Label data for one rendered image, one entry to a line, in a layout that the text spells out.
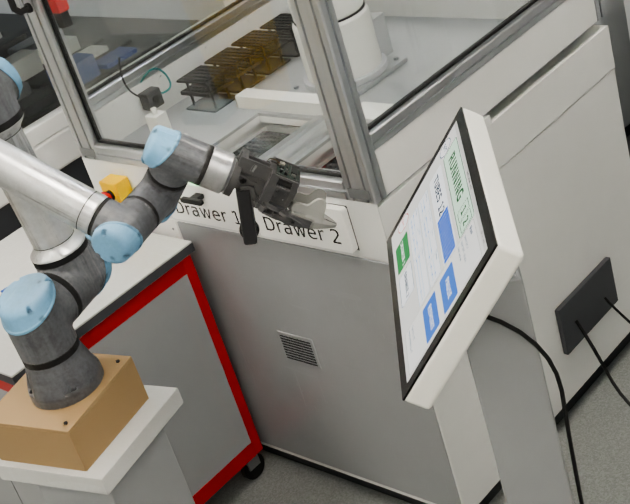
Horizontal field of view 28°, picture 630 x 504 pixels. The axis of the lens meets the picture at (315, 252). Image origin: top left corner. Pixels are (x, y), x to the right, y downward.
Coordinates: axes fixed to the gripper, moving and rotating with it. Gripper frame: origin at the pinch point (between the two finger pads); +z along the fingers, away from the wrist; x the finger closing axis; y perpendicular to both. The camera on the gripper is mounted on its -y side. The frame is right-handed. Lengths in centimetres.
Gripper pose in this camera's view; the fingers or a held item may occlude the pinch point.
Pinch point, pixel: (327, 225)
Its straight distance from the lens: 225.4
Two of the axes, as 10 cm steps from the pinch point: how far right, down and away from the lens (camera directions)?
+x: 0.0, -4.9, 8.7
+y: 4.1, -7.9, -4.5
